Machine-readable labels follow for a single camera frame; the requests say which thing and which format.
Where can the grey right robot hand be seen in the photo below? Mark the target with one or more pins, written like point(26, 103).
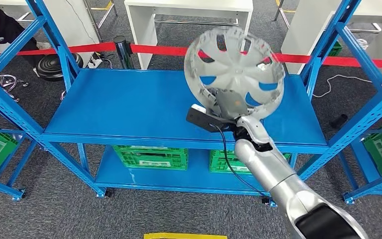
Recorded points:
point(230, 105)

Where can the silver plastic hubcap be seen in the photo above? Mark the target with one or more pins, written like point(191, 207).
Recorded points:
point(234, 72)

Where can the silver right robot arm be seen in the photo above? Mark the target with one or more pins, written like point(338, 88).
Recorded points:
point(266, 168)

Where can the blue metal shelf rack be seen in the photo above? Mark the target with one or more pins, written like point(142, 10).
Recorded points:
point(375, 187)
point(3, 190)
point(128, 105)

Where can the red barrier belt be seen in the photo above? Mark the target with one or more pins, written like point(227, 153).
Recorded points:
point(158, 50)

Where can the white table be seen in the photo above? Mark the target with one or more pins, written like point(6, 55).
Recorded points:
point(138, 29)
point(299, 33)

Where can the black cylinder object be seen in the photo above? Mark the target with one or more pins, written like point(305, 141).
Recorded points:
point(338, 121)

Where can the white power strip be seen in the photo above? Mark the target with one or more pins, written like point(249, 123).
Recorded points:
point(95, 62)

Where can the white cabinet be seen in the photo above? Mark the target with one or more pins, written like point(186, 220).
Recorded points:
point(75, 26)

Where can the black round stool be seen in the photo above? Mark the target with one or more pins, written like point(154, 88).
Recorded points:
point(4, 82)
point(52, 67)

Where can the person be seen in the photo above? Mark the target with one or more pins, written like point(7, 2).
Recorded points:
point(9, 26)

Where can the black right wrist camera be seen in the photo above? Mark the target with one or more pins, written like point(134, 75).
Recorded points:
point(201, 120)

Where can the black stanchion post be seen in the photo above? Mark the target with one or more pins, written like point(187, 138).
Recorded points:
point(123, 52)

